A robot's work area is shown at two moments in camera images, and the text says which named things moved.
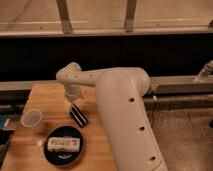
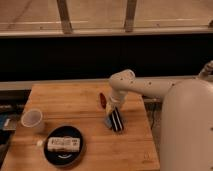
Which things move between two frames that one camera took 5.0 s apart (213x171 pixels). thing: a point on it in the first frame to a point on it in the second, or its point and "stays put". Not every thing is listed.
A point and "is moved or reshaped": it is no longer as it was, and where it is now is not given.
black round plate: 63,158 stays put
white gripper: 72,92 to 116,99
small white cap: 39,143 stays put
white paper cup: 33,119 stays put
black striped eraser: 78,116 is moved or reshaped
